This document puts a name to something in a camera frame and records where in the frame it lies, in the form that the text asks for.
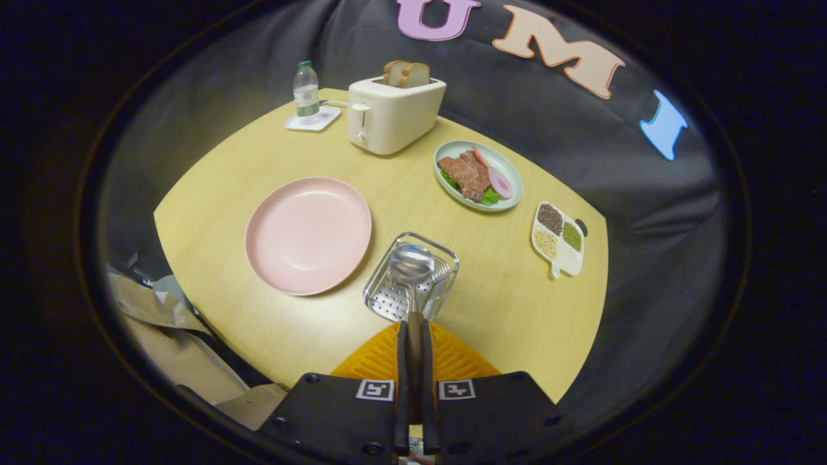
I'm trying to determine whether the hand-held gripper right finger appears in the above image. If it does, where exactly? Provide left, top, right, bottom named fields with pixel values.
left=420, top=321, right=563, bottom=462

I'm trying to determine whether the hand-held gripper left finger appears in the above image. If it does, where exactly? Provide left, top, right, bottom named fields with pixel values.
left=258, top=321, right=413, bottom=462

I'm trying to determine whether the metal spoon wooden handle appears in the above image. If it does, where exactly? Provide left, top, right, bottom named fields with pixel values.
left=389, top=243, right=435, bottom=446

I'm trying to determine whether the pink round plate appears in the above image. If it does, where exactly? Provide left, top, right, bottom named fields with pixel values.
left=244, top=177, right=373, bottom=296

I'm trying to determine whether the white divided grain dish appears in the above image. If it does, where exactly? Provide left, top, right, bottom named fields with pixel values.
left=531, top=201, right=586, bottom=279

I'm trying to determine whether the green lettuce leaf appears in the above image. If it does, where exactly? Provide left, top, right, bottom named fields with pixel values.
left=441, top=171, right=501, bottom=207

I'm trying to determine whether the brown meat slice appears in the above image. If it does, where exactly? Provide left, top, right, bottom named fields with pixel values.
left=437, top=152, right=492, bottom=202

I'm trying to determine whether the pink ham slice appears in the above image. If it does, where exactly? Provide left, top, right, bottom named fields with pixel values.
left=487, top=166, right=514, bottom=200

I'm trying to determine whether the brown cardboard pile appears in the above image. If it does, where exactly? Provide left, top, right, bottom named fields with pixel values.
left=107, top=271, right=288, bottom=430

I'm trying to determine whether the pale green oval plate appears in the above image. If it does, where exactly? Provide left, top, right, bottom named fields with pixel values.
left=434, top=140, right=524, bottom=212

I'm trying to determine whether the white toaster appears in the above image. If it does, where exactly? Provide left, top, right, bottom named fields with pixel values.
left=347, top=76, right=447, bottom=156

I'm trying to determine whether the white square coaster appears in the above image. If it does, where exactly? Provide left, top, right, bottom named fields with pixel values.
left=285, top=106, right=342, bottom=132

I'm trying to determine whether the clear water bottle green cap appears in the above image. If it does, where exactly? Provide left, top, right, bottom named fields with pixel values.
left=293, top=61, right=321, bottom=125

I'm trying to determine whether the square metal wire basket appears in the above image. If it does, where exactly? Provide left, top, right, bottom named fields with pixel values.
left=363, top=232, right=460, bottom=322

